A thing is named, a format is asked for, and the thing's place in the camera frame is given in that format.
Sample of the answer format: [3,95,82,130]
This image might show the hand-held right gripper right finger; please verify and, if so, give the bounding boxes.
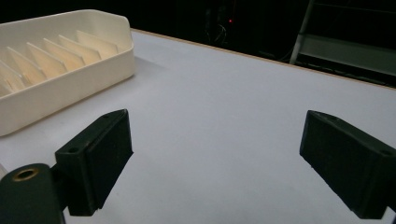
[299,109,396,220]

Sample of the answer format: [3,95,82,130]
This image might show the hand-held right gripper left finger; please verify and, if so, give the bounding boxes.
[54,108,134,217]

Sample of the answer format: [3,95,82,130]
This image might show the cream plastic divided organizer tray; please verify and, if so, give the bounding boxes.
[0,8,136,137]

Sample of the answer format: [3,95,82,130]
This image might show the grey metal stand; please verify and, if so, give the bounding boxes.
[289,0,396,88]

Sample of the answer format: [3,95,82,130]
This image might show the dark cables with red light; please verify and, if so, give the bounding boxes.
[204,6,237,48]

